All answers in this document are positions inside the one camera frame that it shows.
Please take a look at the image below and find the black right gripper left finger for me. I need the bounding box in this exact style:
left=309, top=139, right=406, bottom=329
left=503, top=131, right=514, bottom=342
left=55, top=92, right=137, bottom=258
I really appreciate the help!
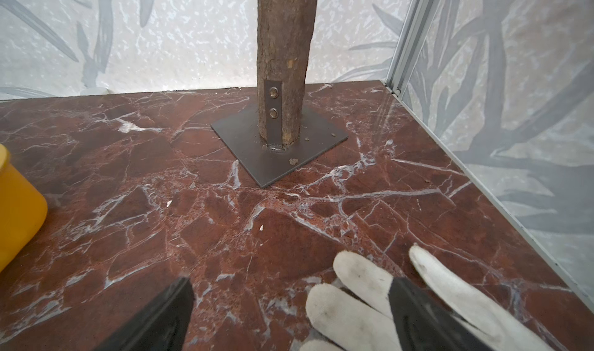
left=96, top=277, right=195, bottom=350

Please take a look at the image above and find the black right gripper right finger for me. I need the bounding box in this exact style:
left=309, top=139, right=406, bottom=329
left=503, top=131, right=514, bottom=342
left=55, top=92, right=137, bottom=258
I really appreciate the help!
left=388, top=278, right=490, bottom=351

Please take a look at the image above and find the yellow plastic storage box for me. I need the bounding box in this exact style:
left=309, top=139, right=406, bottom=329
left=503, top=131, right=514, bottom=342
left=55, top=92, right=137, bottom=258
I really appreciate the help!
left=0, top=145, right=48, bottom=269

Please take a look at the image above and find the white cotton work glove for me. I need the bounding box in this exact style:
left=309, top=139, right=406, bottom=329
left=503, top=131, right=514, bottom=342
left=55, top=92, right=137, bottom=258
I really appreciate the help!
left=301, top=245, right=550, bottom=350

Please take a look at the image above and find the artificial cherry blossom tree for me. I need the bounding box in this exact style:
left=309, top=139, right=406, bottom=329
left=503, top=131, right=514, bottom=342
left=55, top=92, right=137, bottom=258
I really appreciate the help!
left=256, top=0, right=317, bottom=146

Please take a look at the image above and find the dark metal tree base plate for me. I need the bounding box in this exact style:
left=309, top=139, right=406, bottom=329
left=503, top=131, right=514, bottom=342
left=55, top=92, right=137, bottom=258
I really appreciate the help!
left=211, top=104, right=348, bottom=188

